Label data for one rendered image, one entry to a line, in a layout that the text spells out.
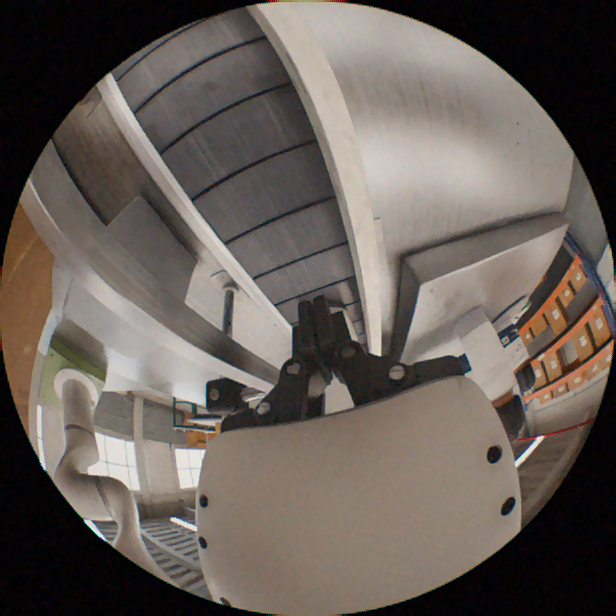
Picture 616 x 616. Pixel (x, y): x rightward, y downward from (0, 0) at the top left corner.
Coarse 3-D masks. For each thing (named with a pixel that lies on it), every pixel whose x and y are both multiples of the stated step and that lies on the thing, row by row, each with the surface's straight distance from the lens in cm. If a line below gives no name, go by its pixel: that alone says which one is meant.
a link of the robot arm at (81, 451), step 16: (64, 432) 66; (80, 432) 63; (64, 448) 64; (80, 448) 61; (96, 448) 64; (64, 464) 58; (80, 464) 63; (64, 480) 57; (80, 480) 57; (64, 496) 57; (80, 496) 55; (96, 496) 55; (80, 512) 58; (96, 512) 57
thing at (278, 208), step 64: (128, 64) 16; (192, 64) 13; (256, 64) 12; (192, 128) 12; (256, 128) 11; (192, 192) 13; (256, 192) 12; (320, 192) 12; (256, 256) 14; (320, 256) 15
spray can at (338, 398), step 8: (328, 304) 19; (336, 304) 19; (344, 312) 20; (352, 328) 19; (352, 336) 18; (336, 384) 16; (328, 392) 16; (336, 392) 16; (344, 392) 16; (328, 400) 16; (336, 400) 16; (344, 400) 16; (328, 408) 16; (336, 408) 16; (344, 408) 16
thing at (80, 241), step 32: (32, 192) 7; (64, 192) 7; (32, 224) 7; (64, 224) 6; (96, 224) 7; (64, 256) 6; (96, 256) 6; (128, 256) 7; (96, 288) 6; (128, 288) 6; (160, 288) 7; (128, 320) 7; (160, 320) 6; (192, 320) 7; (192, 352) 8; (224, 352) 8; (256, 384) 11
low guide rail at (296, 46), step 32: (288, 32) 9; (288, 64) 9; (320, 64) 9; (320, 96) 8; (320, 128) 8; (352, 128) 8; (352, 160) 9; (352, 192) 9; (352, 224) 10; (352, 256) 13
